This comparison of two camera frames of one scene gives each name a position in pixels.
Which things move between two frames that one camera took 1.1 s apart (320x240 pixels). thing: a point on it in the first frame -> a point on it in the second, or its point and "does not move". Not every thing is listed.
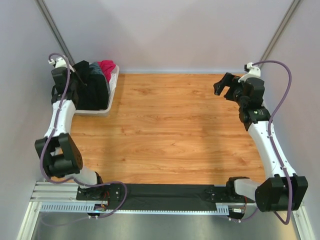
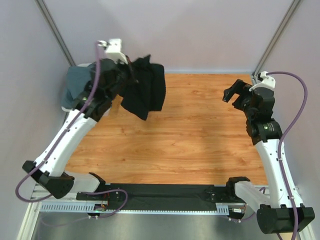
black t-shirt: (89, 91) -> (142, 85)
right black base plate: (226, 194) does not move
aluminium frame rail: (61, 192) does not move
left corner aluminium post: (55, 31) does not move
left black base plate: (102, 192) does not move
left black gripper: (73, 74) -> (133, 80)
